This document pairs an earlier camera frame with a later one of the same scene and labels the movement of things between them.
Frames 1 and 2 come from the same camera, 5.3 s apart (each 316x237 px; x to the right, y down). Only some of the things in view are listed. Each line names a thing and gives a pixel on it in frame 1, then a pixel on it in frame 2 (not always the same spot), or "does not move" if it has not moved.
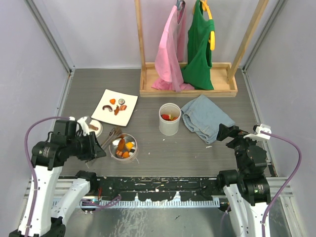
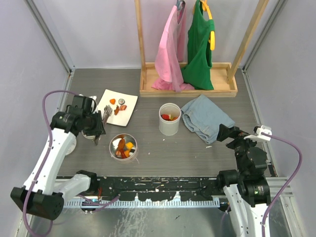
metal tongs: x=113 y=134 to x=107 y=111
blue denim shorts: x=201 y=116 does not move
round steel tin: x=124 y=148 does not move
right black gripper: x=233 y=131 does not move
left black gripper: x=95 y=149 to x=98 y=130
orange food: x=168 y=117 does not move
